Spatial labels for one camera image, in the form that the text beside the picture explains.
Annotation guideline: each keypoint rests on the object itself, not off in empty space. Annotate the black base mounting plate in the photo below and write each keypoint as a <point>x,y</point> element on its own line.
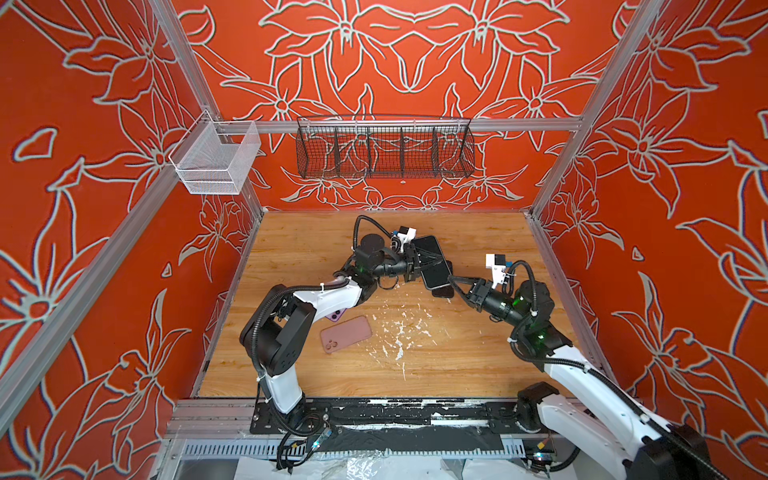
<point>495,414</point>

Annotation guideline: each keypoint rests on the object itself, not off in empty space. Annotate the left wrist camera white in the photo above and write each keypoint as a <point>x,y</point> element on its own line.
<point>402,236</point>

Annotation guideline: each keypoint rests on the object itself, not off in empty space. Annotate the purple phone case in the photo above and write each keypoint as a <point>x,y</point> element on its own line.
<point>336,315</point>

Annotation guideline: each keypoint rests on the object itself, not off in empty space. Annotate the clear plastic bin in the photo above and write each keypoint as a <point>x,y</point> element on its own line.
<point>215,157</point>

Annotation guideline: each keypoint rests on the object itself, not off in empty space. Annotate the black wire basket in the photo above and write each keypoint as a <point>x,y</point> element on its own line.
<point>365,146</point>

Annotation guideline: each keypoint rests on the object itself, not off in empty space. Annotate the white cable duct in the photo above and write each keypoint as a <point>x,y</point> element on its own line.
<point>266,449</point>

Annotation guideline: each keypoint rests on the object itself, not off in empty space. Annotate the black phone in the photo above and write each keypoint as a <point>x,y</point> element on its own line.
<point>433,266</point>

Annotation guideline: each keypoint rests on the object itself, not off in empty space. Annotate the pink phone case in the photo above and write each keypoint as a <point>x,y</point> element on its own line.
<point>345,335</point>

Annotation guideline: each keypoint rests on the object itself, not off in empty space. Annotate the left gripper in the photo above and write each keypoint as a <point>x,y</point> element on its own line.
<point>410,265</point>

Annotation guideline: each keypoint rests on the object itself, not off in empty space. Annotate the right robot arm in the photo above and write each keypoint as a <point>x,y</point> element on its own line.
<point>625,438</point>

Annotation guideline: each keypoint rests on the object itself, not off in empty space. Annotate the dark phone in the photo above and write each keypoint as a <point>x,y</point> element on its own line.
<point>447,291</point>

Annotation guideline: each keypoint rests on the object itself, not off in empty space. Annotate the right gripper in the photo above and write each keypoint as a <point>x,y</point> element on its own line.
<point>479,288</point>

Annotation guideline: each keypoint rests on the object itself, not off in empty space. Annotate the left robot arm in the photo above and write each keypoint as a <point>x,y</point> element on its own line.
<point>275,335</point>

